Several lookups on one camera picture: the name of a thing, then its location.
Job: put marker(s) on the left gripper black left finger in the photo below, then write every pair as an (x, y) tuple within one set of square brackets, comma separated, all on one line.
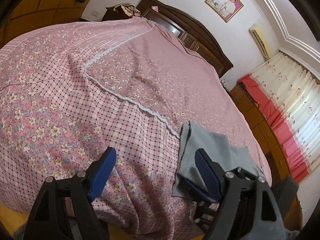
[(48, 218)]

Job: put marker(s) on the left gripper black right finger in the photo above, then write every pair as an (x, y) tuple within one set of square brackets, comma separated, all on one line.
[(236, 204)]

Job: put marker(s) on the grey pants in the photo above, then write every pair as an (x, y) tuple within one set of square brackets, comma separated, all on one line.
[(194, 137)]

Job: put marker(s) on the wooden cabinet under window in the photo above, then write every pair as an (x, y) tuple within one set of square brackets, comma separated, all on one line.
[(264, 136)]

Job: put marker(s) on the pink floral bedspread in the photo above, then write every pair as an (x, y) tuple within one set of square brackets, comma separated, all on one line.
[(70, 91)]

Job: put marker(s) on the cream and red curtain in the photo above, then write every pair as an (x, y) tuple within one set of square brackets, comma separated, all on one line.
[(288, 97)]

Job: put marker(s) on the dark wooden headboard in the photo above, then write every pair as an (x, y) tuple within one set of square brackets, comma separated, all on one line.
[(191, 32)]

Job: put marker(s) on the dark nightstand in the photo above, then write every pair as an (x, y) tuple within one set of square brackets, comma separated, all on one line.
[(113, 13)]

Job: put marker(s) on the framed wedding photo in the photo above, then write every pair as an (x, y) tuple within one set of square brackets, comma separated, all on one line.
[(226, 9)]

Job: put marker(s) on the yellow wooden wardrobe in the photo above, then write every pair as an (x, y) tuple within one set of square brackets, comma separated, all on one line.
[(34, 14)]

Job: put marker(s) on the clothes pile on nightstand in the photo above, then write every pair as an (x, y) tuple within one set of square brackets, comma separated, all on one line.
[(127, 9)]

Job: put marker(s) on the wall air conditioner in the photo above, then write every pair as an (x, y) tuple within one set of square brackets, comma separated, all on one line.
[(261, 40)]

